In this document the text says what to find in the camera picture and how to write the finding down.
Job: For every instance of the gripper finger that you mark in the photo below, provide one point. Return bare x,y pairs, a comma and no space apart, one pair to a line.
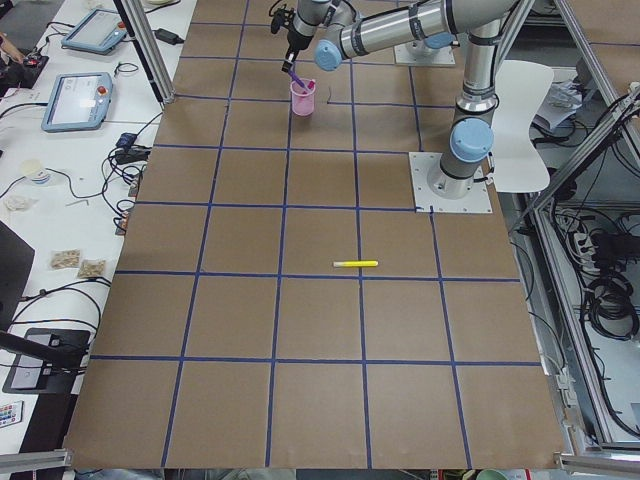
288,66

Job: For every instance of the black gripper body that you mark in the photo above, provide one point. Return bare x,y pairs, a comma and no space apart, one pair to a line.
295,42

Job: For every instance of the purple highlighter pen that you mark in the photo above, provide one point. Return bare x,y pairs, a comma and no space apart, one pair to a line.
298,81

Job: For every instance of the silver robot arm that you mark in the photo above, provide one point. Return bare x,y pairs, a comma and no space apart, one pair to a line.
432,45
338,32

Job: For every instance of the pink mesh cup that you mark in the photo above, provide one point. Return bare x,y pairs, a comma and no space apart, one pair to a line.
302,104

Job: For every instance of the white paper cup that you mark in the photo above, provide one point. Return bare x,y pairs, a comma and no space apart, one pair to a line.
34,171

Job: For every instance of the black power adapter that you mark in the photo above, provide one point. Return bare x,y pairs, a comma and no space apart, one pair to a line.
168,37

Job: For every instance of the blue usb hub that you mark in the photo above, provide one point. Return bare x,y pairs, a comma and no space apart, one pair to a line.
126,140

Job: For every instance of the far teach pendant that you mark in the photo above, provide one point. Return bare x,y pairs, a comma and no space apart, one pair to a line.
99,32

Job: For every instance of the teach pendant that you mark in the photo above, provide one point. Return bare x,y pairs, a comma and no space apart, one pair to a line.
99,32
78,102

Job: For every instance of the yellow highlighter pen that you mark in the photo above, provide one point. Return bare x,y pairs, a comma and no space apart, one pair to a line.
355,264

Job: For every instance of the near teach pendant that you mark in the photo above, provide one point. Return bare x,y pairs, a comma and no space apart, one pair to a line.
78,102

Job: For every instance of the white plastic chair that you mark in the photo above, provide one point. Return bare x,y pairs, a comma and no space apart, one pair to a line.
521,88

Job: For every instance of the snack bag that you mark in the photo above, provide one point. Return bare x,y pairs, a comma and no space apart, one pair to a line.
63,259
92,268

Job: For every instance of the black monitor stand base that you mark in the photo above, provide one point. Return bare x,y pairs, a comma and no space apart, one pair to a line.
46,360

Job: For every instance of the small remote control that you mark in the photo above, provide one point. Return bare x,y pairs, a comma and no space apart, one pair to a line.
11,414

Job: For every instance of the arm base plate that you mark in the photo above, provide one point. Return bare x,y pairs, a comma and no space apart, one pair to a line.
435,192
403,57

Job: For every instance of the aluminium frame post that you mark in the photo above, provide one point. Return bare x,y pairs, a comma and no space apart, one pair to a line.
140,32

